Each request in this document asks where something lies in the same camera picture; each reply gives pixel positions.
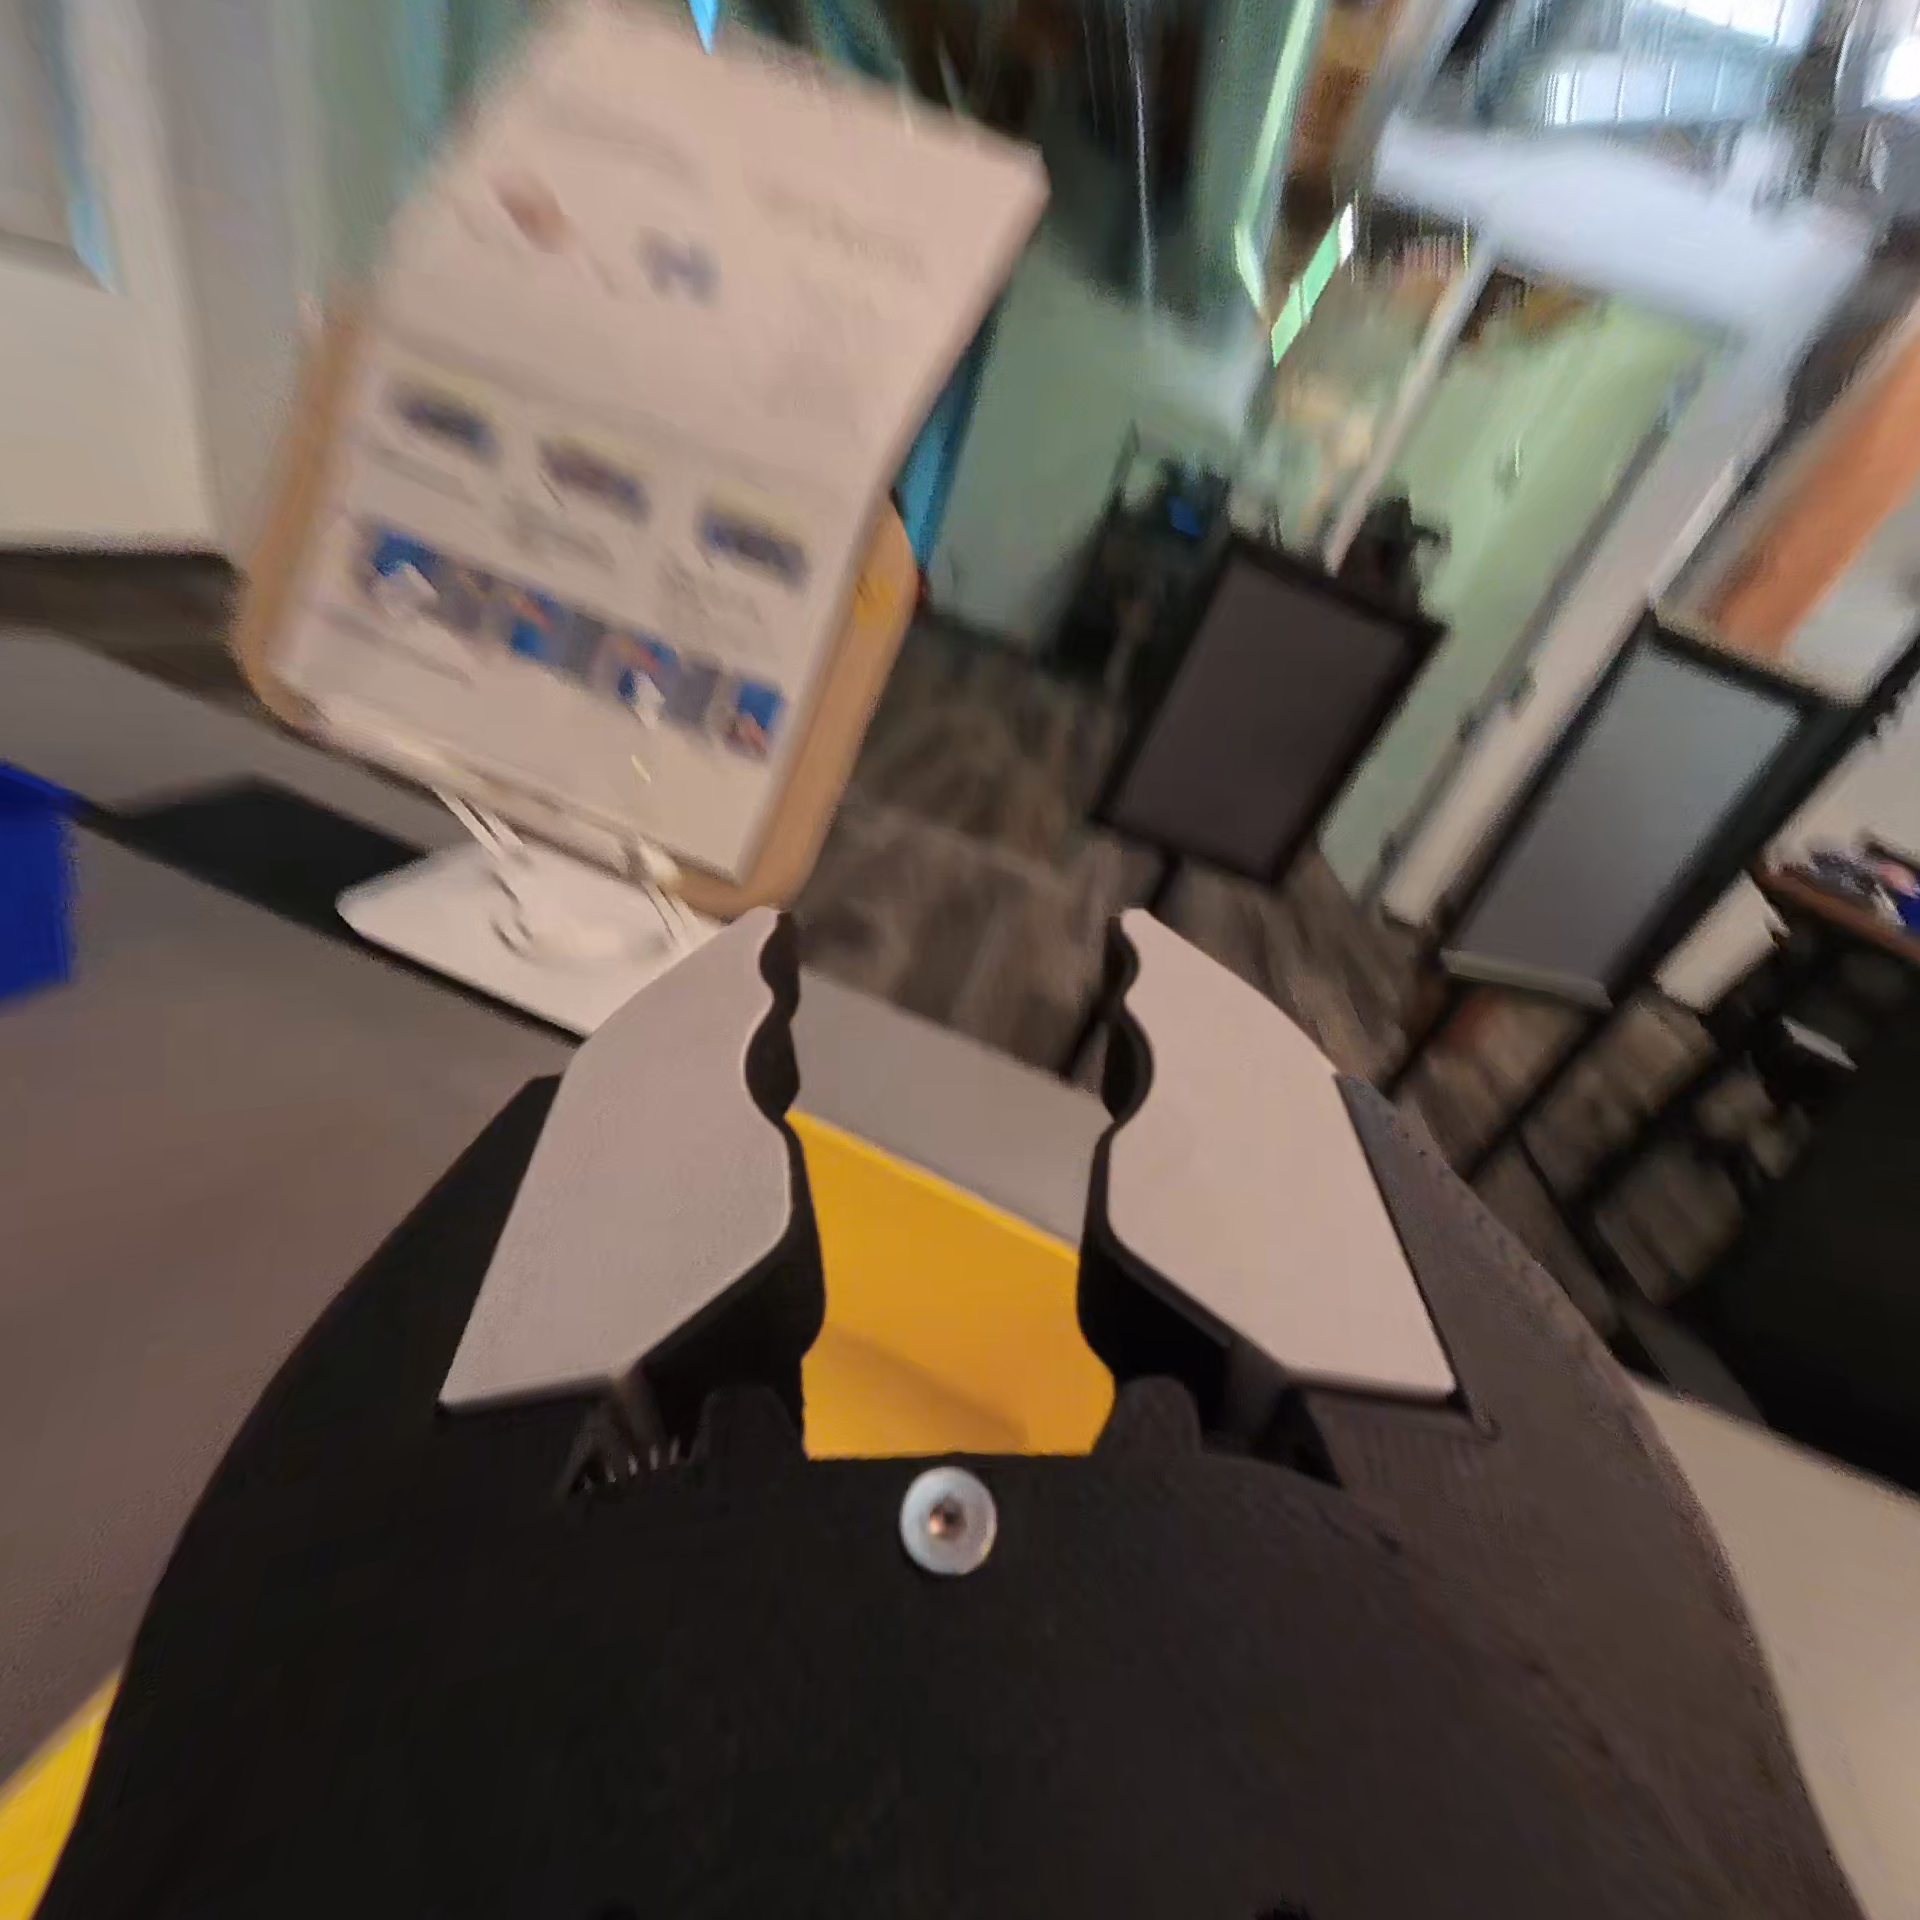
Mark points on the blue plastic box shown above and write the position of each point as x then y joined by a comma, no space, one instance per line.
31,885

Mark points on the wooden board with instruction sheet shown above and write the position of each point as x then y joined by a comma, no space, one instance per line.
645,451

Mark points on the yellow plastic box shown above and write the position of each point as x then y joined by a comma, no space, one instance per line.
931,1290

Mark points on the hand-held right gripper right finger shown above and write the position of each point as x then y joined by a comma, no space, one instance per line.
1276,1215

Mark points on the white board stand base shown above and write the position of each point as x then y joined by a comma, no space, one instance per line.
452,931

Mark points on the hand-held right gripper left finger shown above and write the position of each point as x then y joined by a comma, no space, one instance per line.
645,1201

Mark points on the black framed screen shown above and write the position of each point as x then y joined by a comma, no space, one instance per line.
1636,810
1260,721

